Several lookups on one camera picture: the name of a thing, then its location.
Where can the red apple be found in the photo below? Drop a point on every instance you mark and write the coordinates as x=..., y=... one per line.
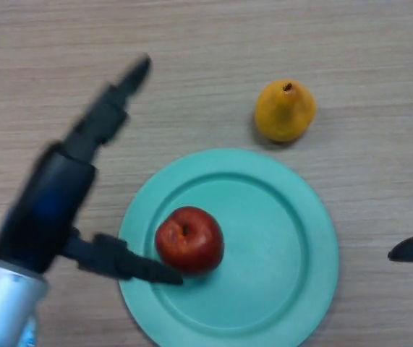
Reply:
x=188, y=240

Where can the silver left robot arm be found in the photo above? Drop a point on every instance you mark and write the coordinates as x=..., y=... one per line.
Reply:
x=3, y=307

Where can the yellow pear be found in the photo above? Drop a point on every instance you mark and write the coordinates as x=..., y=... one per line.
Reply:
x=285, y=112

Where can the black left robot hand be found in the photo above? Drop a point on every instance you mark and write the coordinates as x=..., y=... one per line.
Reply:
x=47, y=202

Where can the green round plate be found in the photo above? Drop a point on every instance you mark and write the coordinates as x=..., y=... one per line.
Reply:
x=264, y=260

